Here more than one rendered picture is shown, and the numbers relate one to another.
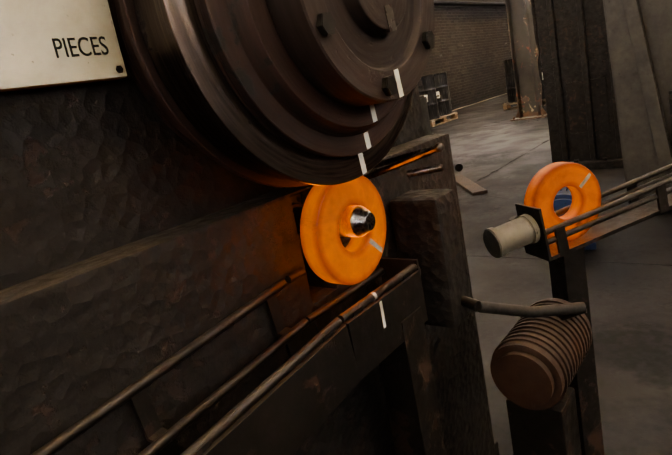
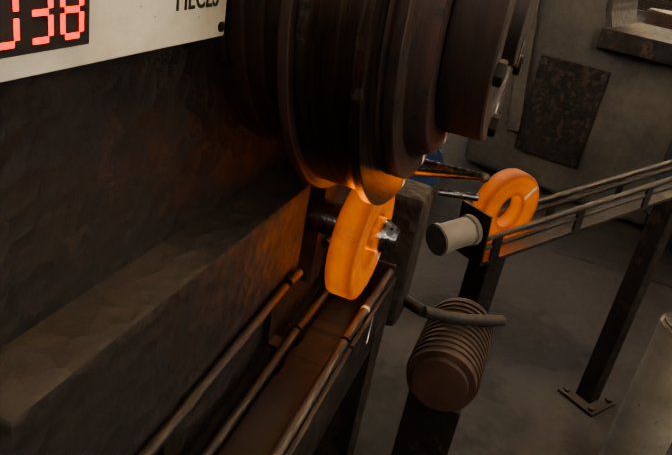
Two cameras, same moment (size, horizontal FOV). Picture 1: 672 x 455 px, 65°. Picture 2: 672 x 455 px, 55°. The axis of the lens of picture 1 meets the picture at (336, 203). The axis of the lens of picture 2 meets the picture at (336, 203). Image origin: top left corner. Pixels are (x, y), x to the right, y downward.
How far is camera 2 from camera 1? 37 cm
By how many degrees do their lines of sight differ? 26
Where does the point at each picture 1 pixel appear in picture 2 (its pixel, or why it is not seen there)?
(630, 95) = not seen: hidden behind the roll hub
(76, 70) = (187, 28)
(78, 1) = not seen: outside the picture
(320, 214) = (362, 231)
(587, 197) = (525, 209)
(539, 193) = (492, 199)
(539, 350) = (465, 361)
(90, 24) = not seen: outside the picture
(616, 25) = not seen: outside the picture
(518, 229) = (465, 232)
